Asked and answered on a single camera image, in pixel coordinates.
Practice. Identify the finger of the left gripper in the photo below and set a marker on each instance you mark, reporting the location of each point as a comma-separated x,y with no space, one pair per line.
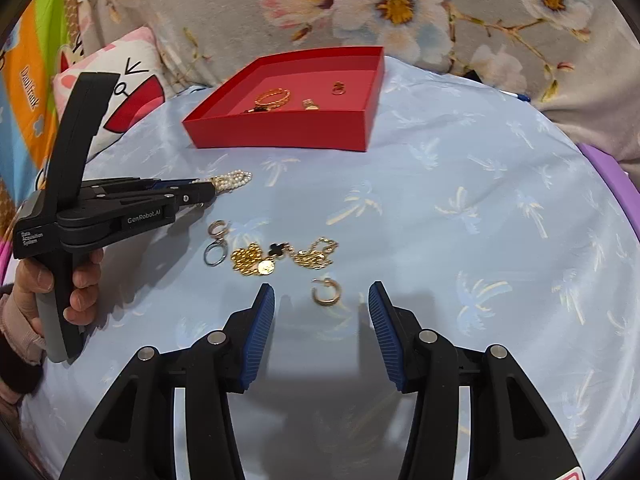
193,193
169,184

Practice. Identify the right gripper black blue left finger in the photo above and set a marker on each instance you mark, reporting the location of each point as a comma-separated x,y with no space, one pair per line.
130,434

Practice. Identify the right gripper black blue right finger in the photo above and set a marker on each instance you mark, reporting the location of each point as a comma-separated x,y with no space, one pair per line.
513,433

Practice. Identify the gold wrist watch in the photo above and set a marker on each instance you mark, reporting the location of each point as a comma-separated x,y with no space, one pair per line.
309,104

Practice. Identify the person's left hand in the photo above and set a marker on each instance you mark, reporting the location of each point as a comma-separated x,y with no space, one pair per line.
32,279

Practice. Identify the small gold hoop earring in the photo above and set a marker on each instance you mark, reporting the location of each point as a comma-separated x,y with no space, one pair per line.
218,229

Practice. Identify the white cat face pillow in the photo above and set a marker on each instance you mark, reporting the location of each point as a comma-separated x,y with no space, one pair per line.
140,89

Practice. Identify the red shallow tray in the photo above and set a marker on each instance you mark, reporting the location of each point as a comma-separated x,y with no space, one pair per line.
261,106

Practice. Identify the colourful cartoon bedsheet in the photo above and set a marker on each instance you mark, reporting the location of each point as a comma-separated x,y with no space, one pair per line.
45,42

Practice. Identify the light blue palm-print cloth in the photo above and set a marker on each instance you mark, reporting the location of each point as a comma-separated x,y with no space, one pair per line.
472,209

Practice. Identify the purple object at edge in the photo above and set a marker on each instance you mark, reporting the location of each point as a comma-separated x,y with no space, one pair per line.
617,181

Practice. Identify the white blue pen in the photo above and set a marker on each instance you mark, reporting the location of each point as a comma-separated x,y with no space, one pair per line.
519,96

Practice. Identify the grey floral blanket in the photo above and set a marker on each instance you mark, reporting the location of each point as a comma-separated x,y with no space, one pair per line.
578,60

